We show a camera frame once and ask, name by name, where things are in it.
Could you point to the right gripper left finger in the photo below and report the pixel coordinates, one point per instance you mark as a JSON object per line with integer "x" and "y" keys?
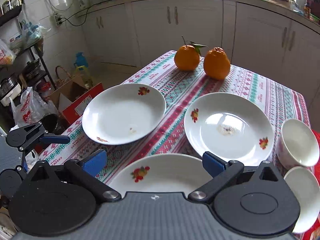
{"x": 83, "y": 173}

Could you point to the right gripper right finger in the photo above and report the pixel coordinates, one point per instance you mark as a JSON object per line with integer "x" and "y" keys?
{"x": 223, "y": 175}

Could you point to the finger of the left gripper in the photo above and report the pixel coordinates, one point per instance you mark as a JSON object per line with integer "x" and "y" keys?
{"x": 55, "y": 139}

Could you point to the white plate with stain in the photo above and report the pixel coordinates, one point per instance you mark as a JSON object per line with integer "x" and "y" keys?
{"x": 230, "y": 127}

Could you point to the white bowl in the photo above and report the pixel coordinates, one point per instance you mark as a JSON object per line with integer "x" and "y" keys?
{"x": 297, "y": 145}
{"x": 305, "y": 187}

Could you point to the white kitchen cabinets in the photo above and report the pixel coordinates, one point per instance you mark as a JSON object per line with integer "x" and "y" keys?
{"x": 257, "y": 39}

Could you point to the black trash bin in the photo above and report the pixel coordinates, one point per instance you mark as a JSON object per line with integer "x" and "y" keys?
{"x": 54, "y": 124}

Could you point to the white red plastic bag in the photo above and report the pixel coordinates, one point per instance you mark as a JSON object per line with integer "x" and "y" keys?
{"x": 30, "y": 109}

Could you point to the red cardboard box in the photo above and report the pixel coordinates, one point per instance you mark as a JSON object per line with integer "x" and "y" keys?
{"x": 72, "y": 98}

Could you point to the patterned tablecloth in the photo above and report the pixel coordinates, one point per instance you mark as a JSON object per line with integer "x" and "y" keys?
{"x": 180, "y": 90}

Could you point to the blue thermos jug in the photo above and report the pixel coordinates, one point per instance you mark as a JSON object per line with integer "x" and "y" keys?
{"x": 80, "y": 60}

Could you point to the black metal shelf rack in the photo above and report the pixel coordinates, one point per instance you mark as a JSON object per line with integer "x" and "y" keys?
{"x": 21, "y": 51}

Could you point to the bumpy orange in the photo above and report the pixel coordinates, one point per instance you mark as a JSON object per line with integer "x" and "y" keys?
{"x": 216, "y": 64}

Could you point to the orange with leaf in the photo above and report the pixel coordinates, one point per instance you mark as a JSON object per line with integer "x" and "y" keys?
{"x": 187, "y": 58}

